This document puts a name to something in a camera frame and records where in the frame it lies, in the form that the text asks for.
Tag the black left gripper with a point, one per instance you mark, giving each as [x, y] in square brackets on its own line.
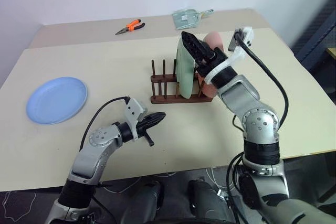
[143, 127]

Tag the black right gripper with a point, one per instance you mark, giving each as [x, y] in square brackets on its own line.
[210, 62]

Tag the green plate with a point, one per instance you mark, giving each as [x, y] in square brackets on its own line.
[185, 77]

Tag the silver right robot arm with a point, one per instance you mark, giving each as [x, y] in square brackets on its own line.
[260, 124]

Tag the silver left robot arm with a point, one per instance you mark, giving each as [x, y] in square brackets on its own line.
[92, 155]

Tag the wooden dish rack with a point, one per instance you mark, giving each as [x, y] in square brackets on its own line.
[165, 99]

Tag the pink plate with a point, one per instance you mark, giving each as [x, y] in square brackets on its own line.
[215, 40]

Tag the clear plastic wrapped package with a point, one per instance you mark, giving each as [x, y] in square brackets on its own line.
[186, 19]

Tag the orange black pliers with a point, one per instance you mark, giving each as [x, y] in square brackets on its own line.
[132, 25]

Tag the dark rounded robot leg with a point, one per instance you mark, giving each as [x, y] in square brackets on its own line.
[143, 205]
[207, 203]

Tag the blue plate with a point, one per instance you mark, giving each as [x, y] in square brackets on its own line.
[56, 100]

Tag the dark slatted panel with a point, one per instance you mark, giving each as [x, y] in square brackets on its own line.
[319, 40]

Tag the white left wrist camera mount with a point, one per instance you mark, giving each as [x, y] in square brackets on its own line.
[132, 113]

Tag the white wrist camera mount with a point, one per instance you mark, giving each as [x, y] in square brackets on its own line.
[132, 113]
[236, 54]

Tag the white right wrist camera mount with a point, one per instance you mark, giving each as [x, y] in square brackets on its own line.
[236, 54]

